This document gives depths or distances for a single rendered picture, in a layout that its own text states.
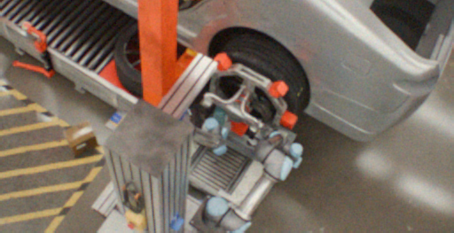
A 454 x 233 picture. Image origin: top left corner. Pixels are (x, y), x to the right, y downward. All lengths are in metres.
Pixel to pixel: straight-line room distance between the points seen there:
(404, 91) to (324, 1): 0.71
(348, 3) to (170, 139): 1.40
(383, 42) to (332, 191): 1.69
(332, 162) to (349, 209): 0.43
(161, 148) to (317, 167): 2.51
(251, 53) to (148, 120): 1.43
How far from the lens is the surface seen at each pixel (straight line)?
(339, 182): 4.25
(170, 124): 1.94
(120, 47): 4.07
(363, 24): 2.87
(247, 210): 2.83
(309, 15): 2.91
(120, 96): 3.98
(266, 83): 3.18
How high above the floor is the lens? 3.73
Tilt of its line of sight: 59 degrees down
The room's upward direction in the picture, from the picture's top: 11 degrees clockwise
